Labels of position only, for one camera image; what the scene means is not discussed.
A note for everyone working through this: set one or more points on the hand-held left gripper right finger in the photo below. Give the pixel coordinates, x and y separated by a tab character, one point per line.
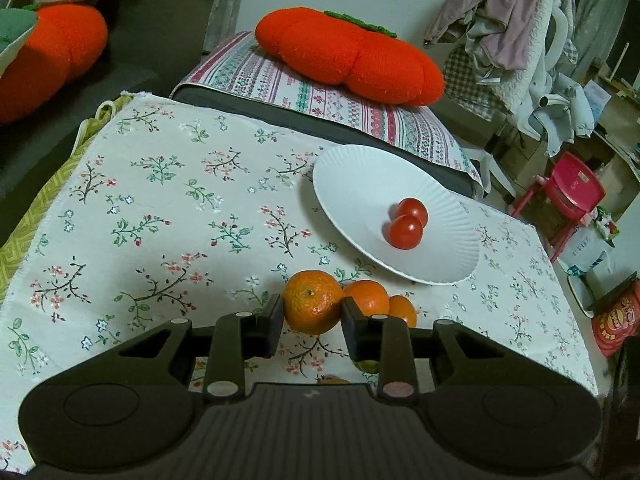
351	330

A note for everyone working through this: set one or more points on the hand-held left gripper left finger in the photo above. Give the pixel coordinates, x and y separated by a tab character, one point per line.
272	330

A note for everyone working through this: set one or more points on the medium tangerine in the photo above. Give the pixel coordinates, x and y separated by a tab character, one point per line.
367	297

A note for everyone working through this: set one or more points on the green jujube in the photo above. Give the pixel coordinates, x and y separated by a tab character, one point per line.
368	366

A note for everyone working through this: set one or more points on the large tangerine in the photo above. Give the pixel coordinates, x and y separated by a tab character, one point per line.
311	302

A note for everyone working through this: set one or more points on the small tangerine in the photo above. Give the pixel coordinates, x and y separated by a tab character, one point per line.
404	310

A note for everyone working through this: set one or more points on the white ribbed plate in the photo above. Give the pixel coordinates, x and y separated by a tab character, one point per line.
360	185

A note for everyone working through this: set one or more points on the red cherry tomato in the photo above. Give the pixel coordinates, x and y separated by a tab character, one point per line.
404	233
415	208

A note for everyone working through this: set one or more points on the floral tablecloth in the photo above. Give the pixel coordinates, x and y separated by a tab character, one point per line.
175	185

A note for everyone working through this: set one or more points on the white paper bag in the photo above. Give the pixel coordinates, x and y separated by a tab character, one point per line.
585	250

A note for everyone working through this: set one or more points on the patterned striped cushion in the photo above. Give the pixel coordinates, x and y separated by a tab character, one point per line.
260	80

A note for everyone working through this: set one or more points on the yellow-green woven mat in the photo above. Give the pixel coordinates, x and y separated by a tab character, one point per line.
30	240

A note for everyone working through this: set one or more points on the red round tin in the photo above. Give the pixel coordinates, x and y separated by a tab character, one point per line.
617	322

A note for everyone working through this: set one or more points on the red plastic chair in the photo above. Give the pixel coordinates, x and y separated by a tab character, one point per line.
575	185

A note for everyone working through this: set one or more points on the checked cloth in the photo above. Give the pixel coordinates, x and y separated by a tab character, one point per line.
470	85

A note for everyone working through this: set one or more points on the large orange persimmon cushion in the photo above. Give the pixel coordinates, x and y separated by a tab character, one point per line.
345	55

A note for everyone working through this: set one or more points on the white fleece garment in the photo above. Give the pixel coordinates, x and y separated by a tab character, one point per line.
520	80

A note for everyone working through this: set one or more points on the grey sofa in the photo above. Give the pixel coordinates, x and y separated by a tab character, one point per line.
150	35

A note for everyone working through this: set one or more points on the grey curtain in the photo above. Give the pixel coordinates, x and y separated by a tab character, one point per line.
230	0

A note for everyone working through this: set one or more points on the pink garment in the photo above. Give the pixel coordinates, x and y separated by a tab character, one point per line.
500	10

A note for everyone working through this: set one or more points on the small orange persimmon cushion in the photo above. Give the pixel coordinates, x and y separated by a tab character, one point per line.
50	55

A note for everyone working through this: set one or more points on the white office chair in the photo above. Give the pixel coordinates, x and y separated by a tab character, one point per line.
560	35

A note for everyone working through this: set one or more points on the green pillow white branch print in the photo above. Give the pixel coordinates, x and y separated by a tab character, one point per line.
12	30

